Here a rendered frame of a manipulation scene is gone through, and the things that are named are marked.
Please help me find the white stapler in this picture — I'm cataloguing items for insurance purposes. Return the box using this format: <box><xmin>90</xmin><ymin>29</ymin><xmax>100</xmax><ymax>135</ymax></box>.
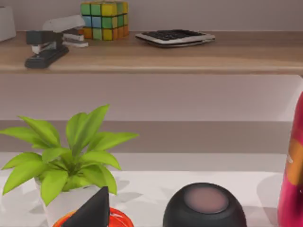
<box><xmin>42</xmin><ymin>15</ymin><xmax>89</xmax><ymax>48</ymax></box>

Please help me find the black and white calculator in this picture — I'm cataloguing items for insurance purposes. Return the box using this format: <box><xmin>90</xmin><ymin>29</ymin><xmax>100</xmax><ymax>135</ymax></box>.
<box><xmin>135</xmin><ymin>29</ymin><xmax>216</xmax><ymax>49</ymax></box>

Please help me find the pink and orange bottle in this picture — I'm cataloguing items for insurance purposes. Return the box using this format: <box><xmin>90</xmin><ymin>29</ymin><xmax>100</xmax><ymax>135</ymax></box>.
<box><xmin>277</xmin><ymin>91</ymin><xmax>303</xmax><ymax>227</ymax></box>

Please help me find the white box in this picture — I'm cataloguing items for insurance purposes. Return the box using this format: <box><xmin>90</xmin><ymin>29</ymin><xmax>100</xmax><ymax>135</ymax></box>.
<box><xmin>0</xmin><ymin>6</ymin><xmax>17</xmax><ymax>43</ymax></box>

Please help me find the wooden shelf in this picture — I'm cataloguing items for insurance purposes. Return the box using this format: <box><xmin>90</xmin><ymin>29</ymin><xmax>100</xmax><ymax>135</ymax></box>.
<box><xmin>0</xmin><ymin>30</ymin><xmax>303</xmax><ymax>74</ymax></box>

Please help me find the green plant in white pot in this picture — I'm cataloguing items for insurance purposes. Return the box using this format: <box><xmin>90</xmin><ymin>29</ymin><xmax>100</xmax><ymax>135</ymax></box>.
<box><xmin>0</xmin><ymin>104</ymin><xmax>140</xmax><ymax>227</ymax></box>

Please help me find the black stapler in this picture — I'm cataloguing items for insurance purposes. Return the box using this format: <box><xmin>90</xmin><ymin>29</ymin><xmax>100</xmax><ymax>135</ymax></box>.
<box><xmin>24</xmin><ymin>30</ymin><xmax>70</xmax><ymax>70</ymax></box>

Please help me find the orange round object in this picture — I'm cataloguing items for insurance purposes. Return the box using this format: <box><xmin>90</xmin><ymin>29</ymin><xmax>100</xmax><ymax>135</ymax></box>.
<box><xmin>52</xmin><ymin>207</ymin><xmax>134</xmax><ymax>227</ymax></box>

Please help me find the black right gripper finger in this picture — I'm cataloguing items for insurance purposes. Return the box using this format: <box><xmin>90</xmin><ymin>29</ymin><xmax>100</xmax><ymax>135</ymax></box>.
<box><xmin>62</xmin><ymin>186</ymin><xmax>110</xmax><ymax>227</ymax></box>

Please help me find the round black speaker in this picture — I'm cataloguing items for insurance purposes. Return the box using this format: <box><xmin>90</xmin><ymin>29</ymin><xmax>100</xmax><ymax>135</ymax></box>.
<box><xmin>162</xmin><ymin>182</ymin><xmax>248</xmax><ymax>227</ymax></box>

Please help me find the coloured puzzle cube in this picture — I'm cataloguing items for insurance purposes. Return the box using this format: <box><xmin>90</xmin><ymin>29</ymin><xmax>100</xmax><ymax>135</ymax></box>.
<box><xmin>80</xmin><ymin>0</ymin><xmax>130</xmax><ymax>41</ymax></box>

